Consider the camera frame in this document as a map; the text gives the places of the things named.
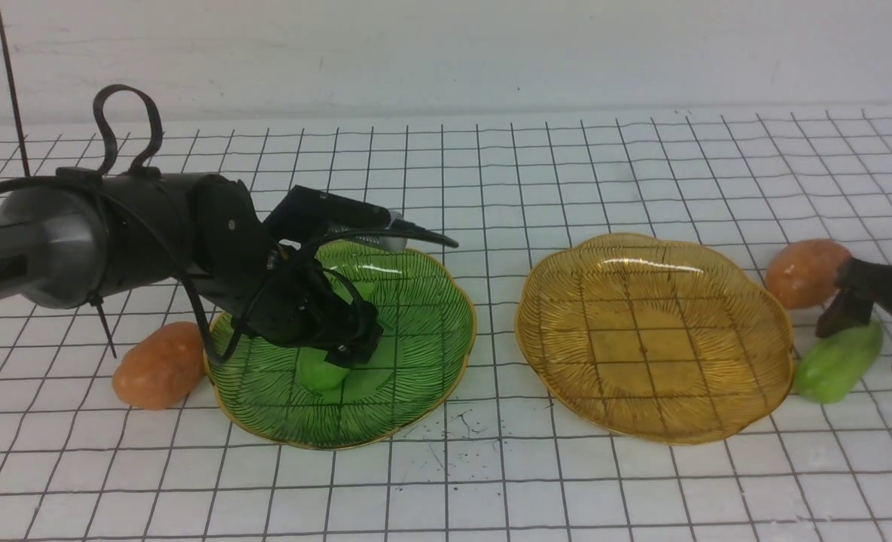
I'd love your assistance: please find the green cucumber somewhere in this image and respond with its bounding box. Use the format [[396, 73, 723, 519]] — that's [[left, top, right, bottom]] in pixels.
[[793, 319, 884, 404], [297, 268, 381, 392]]

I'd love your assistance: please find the orange potato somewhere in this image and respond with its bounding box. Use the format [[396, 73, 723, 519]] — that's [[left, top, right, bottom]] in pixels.
[[765, 238, 851, 309], [111, 322, 204, 410]]

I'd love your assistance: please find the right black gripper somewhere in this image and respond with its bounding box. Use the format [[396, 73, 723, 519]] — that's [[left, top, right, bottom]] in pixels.
[[816, 257, 892, 370]]

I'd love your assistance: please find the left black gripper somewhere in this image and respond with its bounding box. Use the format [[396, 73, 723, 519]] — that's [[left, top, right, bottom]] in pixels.
[[212, 241, 384, 368]]

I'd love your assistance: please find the green glass plate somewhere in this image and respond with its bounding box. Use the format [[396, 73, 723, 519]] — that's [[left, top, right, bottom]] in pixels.
[[205, 242, 476, 449]]

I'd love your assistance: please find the amber glass plate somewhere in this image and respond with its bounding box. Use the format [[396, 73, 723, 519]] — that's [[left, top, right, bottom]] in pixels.
[[514, 233, 796, 445]]

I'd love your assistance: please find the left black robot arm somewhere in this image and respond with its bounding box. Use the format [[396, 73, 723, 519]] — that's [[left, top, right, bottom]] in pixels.
[[0, 168, 400, 367]]

